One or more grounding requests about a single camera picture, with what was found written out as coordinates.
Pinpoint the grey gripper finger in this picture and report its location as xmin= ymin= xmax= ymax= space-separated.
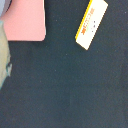
xmin=0 ymin=21 xmax=12 ymax=89

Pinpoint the yellow butter box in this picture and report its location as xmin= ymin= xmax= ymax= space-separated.
xmin=75 ymin=0 xmax=108 ymax=50

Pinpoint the pink brown mat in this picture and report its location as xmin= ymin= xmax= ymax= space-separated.
xmin=1 ymin=0 xmax=46 ymax=41

